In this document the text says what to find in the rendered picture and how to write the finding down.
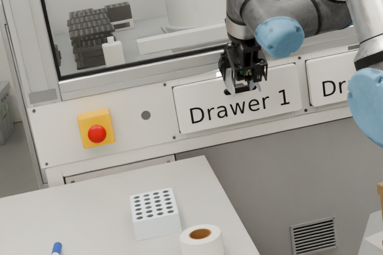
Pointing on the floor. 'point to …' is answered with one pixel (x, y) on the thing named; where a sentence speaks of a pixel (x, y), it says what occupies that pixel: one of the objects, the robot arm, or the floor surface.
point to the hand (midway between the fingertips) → (240, 85)
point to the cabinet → (276, 179)
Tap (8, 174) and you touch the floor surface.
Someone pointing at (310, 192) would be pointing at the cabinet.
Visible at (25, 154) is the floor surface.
